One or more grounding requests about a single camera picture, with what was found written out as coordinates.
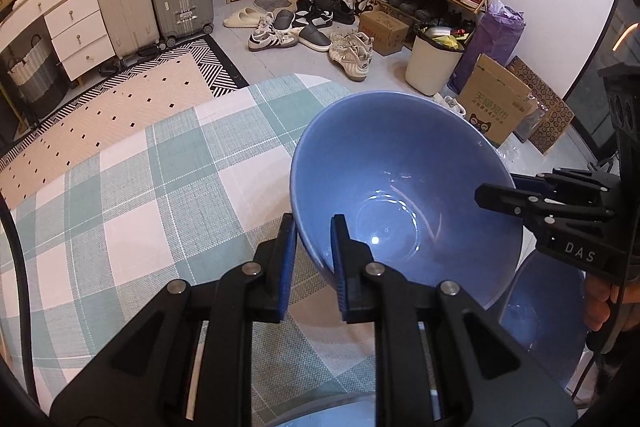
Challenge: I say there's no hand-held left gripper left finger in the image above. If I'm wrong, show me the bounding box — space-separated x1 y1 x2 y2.
50 212 298 427

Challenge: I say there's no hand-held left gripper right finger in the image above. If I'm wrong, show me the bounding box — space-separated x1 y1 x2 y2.
330 214 578 427

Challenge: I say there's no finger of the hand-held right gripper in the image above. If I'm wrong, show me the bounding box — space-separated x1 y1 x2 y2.
475 183 616 238
511 168 622 208

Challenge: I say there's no blue bowl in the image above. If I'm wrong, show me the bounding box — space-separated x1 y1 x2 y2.
492 251 591 403
290 91 525 312

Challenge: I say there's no person's right hand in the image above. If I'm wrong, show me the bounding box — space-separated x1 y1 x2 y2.
582 277 640 336

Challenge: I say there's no brown patterned doormat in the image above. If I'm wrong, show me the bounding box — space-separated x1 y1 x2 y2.
507 56 575 154

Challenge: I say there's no large printed cardboard box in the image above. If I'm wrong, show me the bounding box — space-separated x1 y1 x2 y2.
456 53 540 146

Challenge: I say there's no green checked tablecloth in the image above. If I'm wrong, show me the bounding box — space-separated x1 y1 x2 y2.
0 74 501 427

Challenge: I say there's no purple bag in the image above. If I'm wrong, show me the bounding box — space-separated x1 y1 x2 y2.
447 0 527 95

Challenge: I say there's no white trash bin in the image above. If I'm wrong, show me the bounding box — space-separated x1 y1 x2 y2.
404 26 467 96

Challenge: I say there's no small brown cardboard box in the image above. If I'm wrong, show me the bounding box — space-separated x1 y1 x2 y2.
359 10 410 56

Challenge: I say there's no striped black white rug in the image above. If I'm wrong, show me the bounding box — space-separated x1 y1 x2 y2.
0 34 251 210

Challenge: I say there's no pile of assorted shoes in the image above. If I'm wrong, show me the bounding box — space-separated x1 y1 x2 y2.
247 0 381 82

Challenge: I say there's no cream slipper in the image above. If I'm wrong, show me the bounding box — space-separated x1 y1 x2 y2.
222 13 261 29
239 7 275 24

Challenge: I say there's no grey white woven basket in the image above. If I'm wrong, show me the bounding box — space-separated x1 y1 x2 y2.
5 34 68 118

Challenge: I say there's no white drawer unit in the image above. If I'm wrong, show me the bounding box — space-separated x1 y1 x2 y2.
44 0 117 82

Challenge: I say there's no white vanity desk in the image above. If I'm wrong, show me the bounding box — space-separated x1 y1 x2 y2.
0 0 96 58

